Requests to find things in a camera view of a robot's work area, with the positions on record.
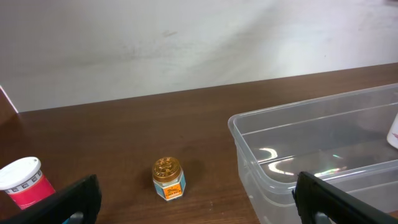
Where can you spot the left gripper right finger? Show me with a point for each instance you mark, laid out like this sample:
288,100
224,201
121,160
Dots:
320,202

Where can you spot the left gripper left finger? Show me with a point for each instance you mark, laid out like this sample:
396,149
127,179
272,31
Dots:
83,196

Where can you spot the white spray bottle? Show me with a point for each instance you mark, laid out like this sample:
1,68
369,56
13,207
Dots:
392,136

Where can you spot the clear plastic container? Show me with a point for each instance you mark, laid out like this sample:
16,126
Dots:
341,139

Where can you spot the orange bottle white cap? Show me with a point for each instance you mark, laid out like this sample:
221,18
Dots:
25,183

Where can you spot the gold lid balm jar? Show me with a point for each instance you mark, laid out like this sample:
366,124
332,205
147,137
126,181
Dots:
168,178

